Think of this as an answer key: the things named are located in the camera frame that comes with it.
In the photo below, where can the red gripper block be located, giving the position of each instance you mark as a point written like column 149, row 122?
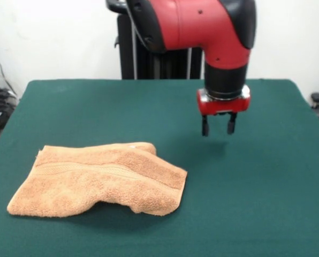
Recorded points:
column 223, row 107

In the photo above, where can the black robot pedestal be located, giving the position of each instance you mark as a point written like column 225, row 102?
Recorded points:
column 127, row 61

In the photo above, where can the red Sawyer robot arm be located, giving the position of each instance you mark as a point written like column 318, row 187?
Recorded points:
column 191, row 24

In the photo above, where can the orange terry towel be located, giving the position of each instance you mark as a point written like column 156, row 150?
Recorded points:
column 82, row 184

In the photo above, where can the dark green tablecloth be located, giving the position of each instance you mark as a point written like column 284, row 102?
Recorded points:
column 256, row 187

